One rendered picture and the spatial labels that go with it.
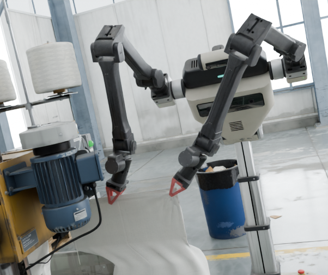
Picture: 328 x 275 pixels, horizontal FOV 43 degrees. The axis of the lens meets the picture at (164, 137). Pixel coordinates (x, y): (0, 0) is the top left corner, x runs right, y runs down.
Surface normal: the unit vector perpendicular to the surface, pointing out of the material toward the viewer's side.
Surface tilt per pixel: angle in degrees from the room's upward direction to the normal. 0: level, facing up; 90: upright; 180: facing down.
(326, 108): 90
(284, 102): 90
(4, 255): 90
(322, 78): 94
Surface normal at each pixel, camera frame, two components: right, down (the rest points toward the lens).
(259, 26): -0.33, -0.33
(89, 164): 0.15, 0.09
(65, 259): -0.25, 0.17
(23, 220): 0.94, -0.16
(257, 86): -0.32, -0.64
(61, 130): 0.66, -0.03
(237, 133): -0.07, 0.75
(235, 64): -0.64, 0.24
